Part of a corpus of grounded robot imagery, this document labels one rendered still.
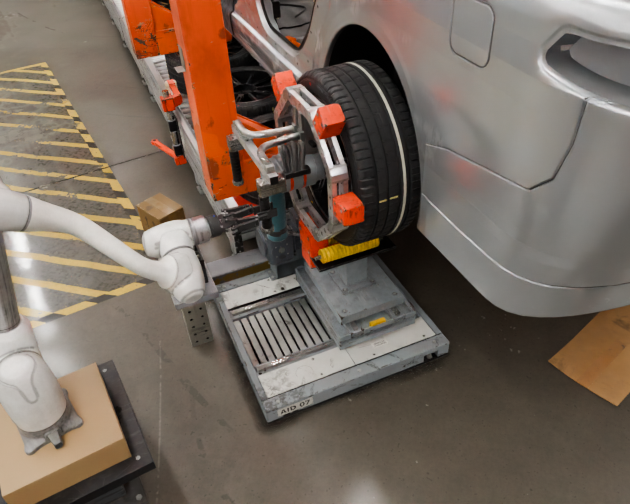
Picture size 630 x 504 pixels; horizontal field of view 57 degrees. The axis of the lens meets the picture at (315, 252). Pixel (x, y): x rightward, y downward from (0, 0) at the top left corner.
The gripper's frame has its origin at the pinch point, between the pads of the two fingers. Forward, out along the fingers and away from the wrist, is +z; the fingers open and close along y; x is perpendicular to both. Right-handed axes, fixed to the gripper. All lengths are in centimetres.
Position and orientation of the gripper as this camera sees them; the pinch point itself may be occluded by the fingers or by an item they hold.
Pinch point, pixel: (265, 211)
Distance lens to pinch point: 199.8
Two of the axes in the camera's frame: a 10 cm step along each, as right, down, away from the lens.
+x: -0.5, -7.7, -6.3
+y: 4.0, 5.6, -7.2
